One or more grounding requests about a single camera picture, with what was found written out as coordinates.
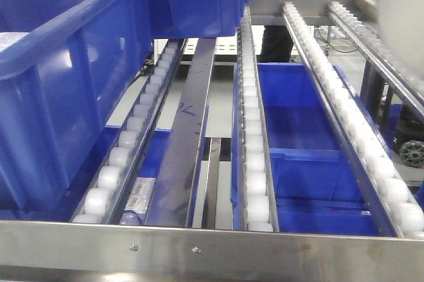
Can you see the stainless steel shelf frame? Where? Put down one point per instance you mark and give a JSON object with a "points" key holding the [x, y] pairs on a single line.
{"points": [[46, 245]]}

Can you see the white roller rail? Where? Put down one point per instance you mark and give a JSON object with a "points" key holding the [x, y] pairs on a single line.
{"points": [[407, 84], [108, 191], [255, 200], [391, 204]]}

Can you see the white roller rail far right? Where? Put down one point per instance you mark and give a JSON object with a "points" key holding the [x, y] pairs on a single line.
{"points": [[407, 84]]}

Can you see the white roller rail middle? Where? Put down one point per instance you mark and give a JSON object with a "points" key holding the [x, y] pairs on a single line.
{"points": [[255, 200]]}

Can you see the flat steel divider bar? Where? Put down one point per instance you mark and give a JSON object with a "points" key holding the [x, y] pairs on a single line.
{"points": [[173, 200]]}

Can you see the large blue bin front left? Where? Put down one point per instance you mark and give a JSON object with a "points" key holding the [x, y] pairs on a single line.
{"points": [[59, 85]]}

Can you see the blue bin lower left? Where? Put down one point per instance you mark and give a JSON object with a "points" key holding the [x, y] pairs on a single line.
{"points": [[149, 168]]}

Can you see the white roller rail left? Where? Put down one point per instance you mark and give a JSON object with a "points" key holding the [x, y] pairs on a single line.
{"points": [[108, 191]]}

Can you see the grey caster wheel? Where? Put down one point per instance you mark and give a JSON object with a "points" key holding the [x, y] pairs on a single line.
{"points": [[411, 153]]}

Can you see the barcode labelled plastic bag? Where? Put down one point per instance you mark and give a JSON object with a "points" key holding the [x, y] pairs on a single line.
{"points": [[137, 204]]}

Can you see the blue bin lower right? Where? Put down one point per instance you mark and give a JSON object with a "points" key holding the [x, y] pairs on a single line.
{"points": [[320, 187]]}

